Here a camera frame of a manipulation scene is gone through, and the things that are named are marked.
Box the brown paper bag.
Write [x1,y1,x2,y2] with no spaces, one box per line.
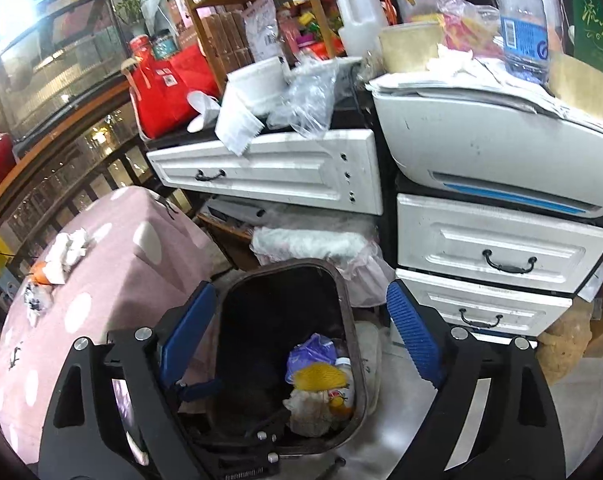
[534,300,597,386]

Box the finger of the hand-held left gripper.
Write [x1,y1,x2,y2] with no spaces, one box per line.
[252,407,290,463]
[176,379,226,413]

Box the pile of white papers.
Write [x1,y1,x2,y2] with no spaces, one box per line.
[371,47,603,126]

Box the white printed packet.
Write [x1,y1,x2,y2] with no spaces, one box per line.
[242,0,285,68]

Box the silver foil wrapper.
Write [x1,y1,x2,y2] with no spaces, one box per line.
[22,282,52,328]

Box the white pink frilly cloth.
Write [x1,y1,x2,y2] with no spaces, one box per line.
[250,220,397,308]

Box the green bamboo plant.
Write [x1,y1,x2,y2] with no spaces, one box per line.
[114,0,167,41]

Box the wooden topped black railing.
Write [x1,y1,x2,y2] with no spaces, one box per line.
[0,77,147,241]

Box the small white drink bottle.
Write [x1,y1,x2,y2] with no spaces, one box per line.
[329,356,356,413]

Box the yellow foam net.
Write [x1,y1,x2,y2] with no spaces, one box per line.
[292,364,349,392]

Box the white folded stand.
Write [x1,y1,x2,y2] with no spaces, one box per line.
[186,91,221,133]

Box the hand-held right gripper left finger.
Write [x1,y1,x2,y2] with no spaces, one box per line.
[38,280,220,480]

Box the pink plastic bag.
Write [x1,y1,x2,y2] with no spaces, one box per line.
[434,0,505,61]

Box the white plastic jug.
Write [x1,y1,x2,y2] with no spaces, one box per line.
[334,0,389,58]

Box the cream paper bowl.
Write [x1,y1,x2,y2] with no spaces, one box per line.
[379,22,442,73]

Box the pink polka dot tablecloth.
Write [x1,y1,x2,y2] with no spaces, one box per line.
[0,186,222,466]

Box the clear water bottle blue label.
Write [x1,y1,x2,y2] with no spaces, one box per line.
[494,0,549,86]

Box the white paper towel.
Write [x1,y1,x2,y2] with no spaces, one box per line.
[214,95,262,156]

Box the purple packaging bag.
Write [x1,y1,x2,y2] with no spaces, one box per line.
[286,332,337,386]

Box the grey flat box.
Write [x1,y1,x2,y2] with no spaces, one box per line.
[202,197,267,226]

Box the white drawer cabinet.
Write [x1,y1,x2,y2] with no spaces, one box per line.
[146,127,386,217]

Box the white tissue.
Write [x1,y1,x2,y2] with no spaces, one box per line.
[42,227,90,286]

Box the white drawer unit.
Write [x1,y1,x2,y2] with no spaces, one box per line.
[394,192,603,338]

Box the teal lidded jar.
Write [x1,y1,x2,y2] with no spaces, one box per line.
[152,30,177,58]

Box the red tote bag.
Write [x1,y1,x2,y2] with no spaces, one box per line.
[129,42,222,140]

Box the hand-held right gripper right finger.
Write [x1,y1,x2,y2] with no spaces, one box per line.
[385,279,566,480]

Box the dark brown trash bin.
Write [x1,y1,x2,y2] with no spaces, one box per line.
[202,258,369,461]

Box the clear plastic bag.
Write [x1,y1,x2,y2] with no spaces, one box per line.
[266,57,339,138]

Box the white plastic tub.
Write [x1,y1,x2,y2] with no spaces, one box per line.
[226,57,287,116]

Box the white printer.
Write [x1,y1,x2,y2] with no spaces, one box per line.
[371,72,603,221]

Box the glass display case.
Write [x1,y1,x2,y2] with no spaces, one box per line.
[0,0,132,146]

